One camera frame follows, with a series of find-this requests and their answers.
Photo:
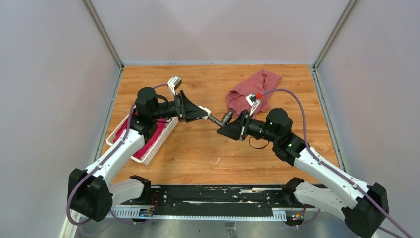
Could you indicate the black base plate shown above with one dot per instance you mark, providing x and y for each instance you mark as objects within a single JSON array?
[{"x": 218, "y": 201}]

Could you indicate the white plastic basket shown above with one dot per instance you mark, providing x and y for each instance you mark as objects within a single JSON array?
[{"x": 147, "y": 152}]

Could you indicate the dusty pink cloth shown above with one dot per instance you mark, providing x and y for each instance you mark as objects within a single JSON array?
[{"x": 258, "y": 83}]

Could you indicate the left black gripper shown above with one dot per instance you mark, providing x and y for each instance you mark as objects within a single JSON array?
[{"x": 185, "y": 110}]

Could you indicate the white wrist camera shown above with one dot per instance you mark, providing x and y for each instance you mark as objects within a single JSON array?
[
  {"x": 254, "y": 102},
  {"x": 173, "y": 83}
]

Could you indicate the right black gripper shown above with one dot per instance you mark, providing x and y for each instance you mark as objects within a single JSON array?
[{"x": 237, "y": 129}]

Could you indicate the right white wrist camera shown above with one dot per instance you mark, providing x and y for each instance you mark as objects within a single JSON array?
[{"x": 254, "y": 102}]

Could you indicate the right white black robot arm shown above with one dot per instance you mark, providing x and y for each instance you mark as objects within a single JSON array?
[{"x": 363, "y": 207}]

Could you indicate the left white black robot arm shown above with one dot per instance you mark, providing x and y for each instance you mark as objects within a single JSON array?
[{"x": 121, "y": 154}]

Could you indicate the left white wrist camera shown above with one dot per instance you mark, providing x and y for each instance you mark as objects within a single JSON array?
[{"x": 173, "y": 83}]

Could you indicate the aluminium frame rail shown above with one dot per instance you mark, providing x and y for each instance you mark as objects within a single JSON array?
[{"x": 133, "y": 212}]

